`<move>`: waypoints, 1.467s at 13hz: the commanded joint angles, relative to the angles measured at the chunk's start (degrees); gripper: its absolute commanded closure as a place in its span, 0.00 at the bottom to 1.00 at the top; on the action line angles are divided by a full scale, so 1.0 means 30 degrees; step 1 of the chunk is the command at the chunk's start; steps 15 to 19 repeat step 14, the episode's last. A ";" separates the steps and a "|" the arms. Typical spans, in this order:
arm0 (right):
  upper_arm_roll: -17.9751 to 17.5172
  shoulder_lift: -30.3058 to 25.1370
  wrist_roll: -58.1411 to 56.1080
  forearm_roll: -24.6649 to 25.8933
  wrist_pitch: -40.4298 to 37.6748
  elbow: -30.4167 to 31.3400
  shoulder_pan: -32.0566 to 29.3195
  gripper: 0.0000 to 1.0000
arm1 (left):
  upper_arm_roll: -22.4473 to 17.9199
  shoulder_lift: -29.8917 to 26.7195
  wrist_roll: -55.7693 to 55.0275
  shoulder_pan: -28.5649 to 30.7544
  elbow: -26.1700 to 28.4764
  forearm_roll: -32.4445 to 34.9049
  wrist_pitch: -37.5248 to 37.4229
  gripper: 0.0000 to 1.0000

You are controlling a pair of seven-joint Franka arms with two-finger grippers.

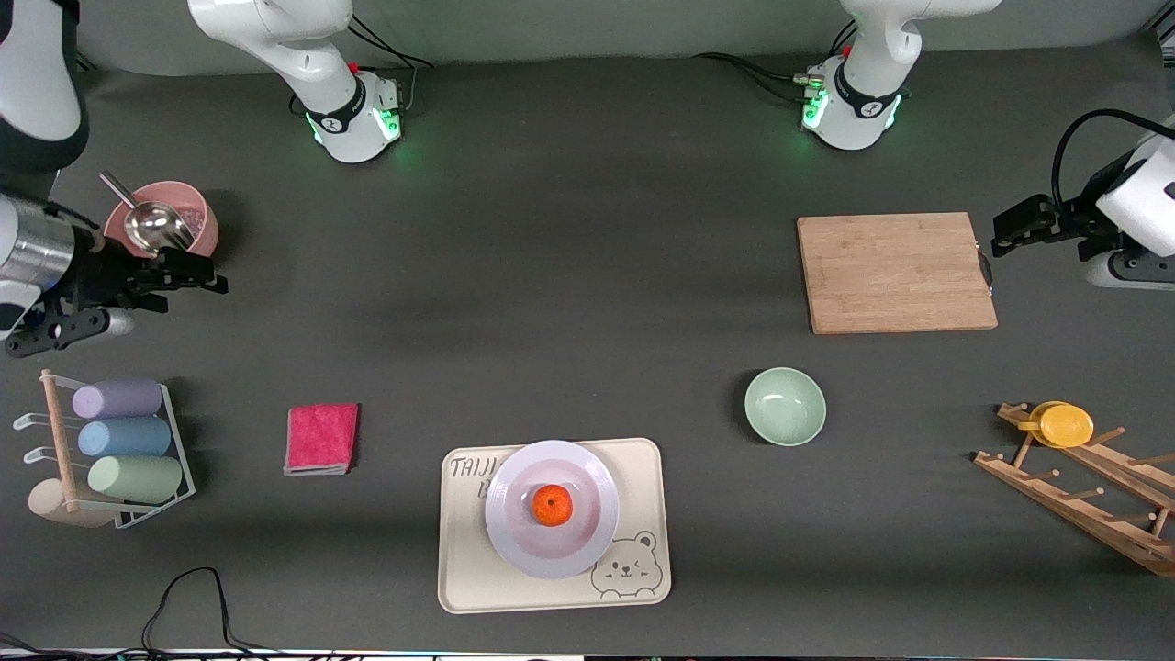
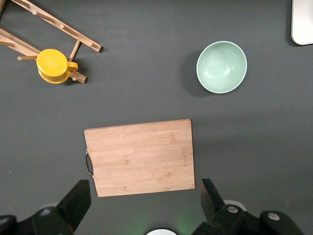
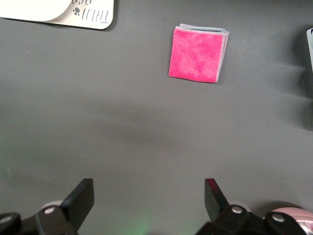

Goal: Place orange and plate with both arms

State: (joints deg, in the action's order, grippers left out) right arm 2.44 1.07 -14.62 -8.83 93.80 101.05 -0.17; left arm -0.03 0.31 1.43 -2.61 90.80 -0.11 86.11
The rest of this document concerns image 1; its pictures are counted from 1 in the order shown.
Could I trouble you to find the orange fruit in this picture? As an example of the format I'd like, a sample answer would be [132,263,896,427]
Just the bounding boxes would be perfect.
[532,484,574,529]

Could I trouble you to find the white round plate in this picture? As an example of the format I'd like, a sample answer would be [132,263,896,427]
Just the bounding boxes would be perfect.
[484,440,621,581]

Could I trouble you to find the pink bowl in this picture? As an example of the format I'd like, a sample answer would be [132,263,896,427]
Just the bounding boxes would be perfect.
[103,180,221,279]

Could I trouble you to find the metal scoop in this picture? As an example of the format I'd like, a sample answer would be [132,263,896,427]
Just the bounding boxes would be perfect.
[98,171,196,258]

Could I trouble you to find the wooden cutting board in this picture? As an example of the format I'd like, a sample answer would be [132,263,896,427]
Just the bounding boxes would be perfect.
[797,212,1001,336]

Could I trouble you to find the purple cup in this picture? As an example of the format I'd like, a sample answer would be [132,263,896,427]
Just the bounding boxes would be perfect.
[72,380,165,421]

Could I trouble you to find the blue cup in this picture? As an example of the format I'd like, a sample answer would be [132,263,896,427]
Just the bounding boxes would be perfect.
[77,418,173,459]

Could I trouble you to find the wooden rack rod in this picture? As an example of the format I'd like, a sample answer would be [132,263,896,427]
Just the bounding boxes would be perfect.
[39,369,81,514]

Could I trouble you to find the yellow cup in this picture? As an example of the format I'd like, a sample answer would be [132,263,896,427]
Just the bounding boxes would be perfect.
[1016,401,1096,450]

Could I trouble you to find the pink folded cloth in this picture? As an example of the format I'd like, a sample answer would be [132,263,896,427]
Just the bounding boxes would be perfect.
[283,403,361,477]

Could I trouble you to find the green cup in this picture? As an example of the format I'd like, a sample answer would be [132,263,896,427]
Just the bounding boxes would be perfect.
[87,455,185,506]

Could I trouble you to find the beige cup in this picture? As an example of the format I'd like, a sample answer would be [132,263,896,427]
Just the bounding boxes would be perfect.
[28,478,117,530]

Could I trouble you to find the green bowl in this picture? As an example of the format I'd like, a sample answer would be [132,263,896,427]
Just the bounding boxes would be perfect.
[744,367,828,449]

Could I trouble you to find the wooden peg mug rack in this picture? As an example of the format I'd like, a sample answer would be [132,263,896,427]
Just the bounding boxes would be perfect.
[972,401,1175,578]

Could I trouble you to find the cream bear print tray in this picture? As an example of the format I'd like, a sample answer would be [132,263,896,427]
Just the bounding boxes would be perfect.
[438,438,674,615]

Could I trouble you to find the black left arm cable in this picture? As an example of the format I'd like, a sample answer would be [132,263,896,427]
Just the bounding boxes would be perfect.
[1051,108,1175,217]

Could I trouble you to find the white wire cup rack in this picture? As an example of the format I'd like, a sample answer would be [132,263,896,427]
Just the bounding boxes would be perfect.
[13,376,197,532]

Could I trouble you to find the black right base cables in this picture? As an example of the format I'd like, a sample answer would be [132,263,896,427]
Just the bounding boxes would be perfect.
[349,7,438,113]

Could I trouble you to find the black base cables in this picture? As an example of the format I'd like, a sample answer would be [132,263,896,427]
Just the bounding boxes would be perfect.
[692,23,859,104]
[349,7,438,113]

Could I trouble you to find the black left base cables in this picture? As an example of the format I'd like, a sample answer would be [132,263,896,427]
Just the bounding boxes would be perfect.
[692,23,859,104]

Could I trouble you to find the black table edge cable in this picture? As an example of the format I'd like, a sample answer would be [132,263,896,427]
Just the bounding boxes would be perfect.
[0,566,368,661]

